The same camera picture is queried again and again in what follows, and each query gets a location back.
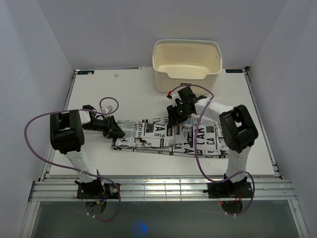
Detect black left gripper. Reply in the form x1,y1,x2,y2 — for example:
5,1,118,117
83,115,125,139

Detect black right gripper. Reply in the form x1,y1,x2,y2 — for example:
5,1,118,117
167,103,192,127

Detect newspaper print trousers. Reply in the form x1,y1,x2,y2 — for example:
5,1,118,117
111,115,229,158

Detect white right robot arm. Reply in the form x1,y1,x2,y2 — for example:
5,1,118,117
167,84,259,198

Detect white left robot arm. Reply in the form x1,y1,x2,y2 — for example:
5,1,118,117
50,105,125,198

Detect cream perforated plastic basket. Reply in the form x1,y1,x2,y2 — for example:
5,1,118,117
152,39,223,93

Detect blue label sticker left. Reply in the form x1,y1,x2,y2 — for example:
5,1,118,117
77,70,95,75

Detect blue label sticker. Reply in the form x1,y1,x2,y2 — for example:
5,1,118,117
77,70,95,75
225,69,243,73

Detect blue label sticker right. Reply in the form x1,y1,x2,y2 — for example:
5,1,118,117
225,69,243,73

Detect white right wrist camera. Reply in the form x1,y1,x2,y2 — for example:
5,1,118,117
167,90,181,106

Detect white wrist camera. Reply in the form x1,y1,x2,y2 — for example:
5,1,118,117
103,105,115,114
167,90,181,106

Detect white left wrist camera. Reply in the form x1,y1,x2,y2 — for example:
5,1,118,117
103,105,115,114

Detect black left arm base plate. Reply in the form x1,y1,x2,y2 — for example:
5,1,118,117
76,182,119,200

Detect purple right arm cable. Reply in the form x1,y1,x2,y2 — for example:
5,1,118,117
168,84,255,216

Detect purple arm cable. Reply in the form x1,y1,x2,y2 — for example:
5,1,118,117
24,97,122,222
168,84,255,216

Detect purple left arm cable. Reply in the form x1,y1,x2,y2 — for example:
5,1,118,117
24,97,122,222

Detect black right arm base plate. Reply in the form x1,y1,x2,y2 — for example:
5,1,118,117
204,182,253,198

